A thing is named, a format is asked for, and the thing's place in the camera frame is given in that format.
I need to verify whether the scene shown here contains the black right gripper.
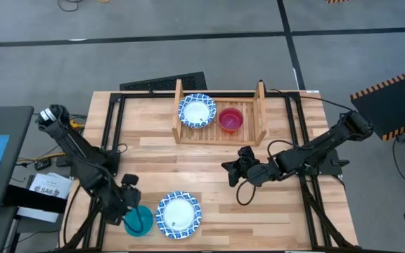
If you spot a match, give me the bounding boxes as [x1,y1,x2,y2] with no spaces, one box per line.
[222,157,274,187]

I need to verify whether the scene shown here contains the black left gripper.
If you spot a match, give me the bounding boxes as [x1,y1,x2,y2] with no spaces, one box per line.
[112,188,143,231]

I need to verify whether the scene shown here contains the teal plastic bowl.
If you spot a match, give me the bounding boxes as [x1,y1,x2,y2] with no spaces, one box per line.
[123,205,155,238]

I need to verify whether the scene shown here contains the orange plastic bowl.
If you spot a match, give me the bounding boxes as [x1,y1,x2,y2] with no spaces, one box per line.
[219,122,245,134]

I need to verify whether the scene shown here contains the wooden slatted shelf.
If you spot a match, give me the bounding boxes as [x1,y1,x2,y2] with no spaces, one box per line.
[172,79,269,147]

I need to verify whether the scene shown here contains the purple plastic bowl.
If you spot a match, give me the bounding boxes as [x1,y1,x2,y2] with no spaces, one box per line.
[219,108,244,130]

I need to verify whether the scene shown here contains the blue patterned paper bowl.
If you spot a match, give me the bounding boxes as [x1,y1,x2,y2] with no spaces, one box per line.
[177,93,217,129]
[155,190,203,240]

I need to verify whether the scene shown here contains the printed white paper sheet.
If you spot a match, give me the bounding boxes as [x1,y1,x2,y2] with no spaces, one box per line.
[29,171,73,200]

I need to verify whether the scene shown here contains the grey desk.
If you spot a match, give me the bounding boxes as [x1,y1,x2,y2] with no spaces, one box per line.
[0,105,34,214]

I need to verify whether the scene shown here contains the large hazard striped black board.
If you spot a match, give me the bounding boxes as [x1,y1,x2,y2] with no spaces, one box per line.
[349,65,405,141]

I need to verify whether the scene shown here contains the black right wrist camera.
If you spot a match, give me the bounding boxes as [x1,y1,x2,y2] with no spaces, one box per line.
[239,146,256,160]

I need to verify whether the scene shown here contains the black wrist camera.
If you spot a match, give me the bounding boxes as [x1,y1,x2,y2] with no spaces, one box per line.
[120,173,141,188]
[239,146,256,160]

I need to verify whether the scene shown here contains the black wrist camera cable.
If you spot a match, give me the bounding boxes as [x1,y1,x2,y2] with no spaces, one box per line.
[236,178,257,207]

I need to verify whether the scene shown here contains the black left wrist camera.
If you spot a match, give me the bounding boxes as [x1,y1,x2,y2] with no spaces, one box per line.
[120,173,141,188]

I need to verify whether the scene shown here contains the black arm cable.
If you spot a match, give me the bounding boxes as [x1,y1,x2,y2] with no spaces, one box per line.
[269,88,354,112]

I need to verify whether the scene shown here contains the black aluminium table frame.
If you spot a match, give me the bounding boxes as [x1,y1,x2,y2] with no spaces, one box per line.
[60,91,360,252]

